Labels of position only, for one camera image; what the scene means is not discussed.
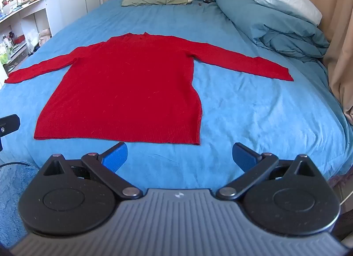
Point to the teal duvet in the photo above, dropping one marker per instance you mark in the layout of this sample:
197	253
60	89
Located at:
262	21

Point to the blue fluffy rug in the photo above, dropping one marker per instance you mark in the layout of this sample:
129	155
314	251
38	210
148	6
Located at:
11	203

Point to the red knit sweater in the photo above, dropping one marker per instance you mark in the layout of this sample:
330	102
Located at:
124	87

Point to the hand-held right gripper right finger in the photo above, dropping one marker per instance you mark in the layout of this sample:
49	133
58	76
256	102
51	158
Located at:
242	158

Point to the white shelf unit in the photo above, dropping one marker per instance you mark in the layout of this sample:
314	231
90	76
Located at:
35	13

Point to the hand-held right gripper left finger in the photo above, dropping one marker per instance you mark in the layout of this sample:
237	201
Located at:
115	158

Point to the bed with blue sheet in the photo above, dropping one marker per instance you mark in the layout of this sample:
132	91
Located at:
248	112

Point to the small black item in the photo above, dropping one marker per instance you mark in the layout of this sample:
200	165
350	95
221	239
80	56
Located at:
205	1

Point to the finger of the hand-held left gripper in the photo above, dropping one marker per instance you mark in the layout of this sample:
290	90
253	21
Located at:
9	123

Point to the red box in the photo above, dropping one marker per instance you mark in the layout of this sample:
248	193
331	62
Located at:
18	39

